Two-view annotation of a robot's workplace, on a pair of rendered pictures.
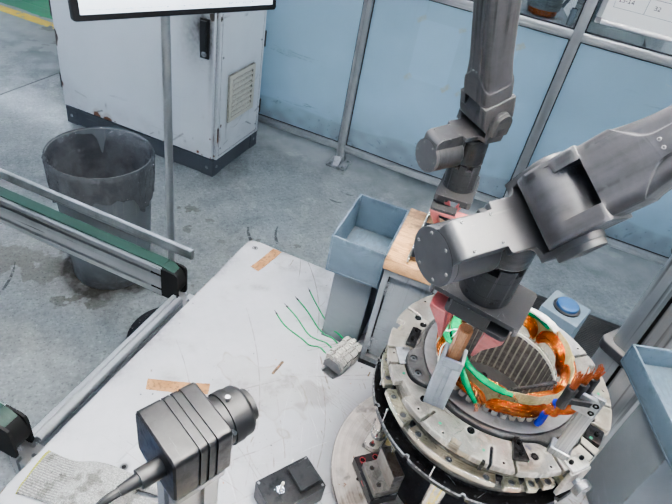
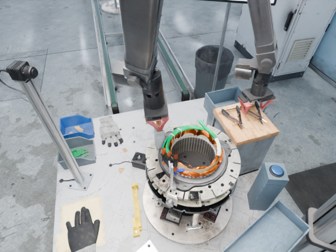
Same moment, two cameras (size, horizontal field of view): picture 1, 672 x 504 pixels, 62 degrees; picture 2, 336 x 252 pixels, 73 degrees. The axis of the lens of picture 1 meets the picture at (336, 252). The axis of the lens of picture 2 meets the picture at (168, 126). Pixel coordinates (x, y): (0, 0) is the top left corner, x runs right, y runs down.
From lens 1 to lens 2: 0.66 m
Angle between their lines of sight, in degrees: 43
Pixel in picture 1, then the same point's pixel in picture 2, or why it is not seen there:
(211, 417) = (19, 66)
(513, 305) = (155, 111)
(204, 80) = (281, 40)
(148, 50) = not seen: hidden behind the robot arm
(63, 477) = (107, 122)
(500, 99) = (264, 51)
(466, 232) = (117, 65)
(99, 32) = not seen: hidden behind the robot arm
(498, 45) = (256, 21)
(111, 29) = not seen: hidden behind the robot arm
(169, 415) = (16, 62)
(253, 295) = (197, 111)
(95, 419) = (126, 115)
